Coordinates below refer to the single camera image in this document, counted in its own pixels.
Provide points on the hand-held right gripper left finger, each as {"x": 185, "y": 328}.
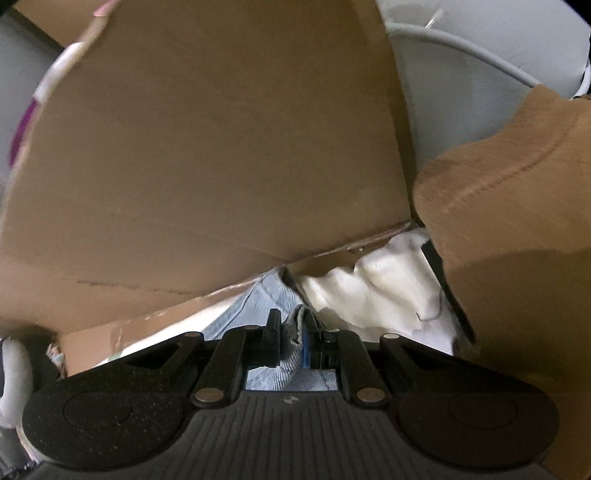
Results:
{"x": 273, "y": 341}

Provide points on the light blue denim pants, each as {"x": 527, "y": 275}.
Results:
{"x": 258, "y": 300}

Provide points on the grey storage box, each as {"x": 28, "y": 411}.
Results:
{"x": 18, "y": 83}

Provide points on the brown folded cloth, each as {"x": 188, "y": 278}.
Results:
{"x": 521, "y": 230}

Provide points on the cream bear print bed sheet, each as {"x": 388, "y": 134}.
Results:
{"x": 383, "y": 286}

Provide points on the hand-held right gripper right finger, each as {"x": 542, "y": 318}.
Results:
{"x": 304, "y": 350}

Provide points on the white purple detergent bag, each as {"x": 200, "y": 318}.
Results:
{"x": 55, "y": 69}

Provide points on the flat cardboard sheet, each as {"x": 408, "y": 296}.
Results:
{"x": 207, "y": 152}

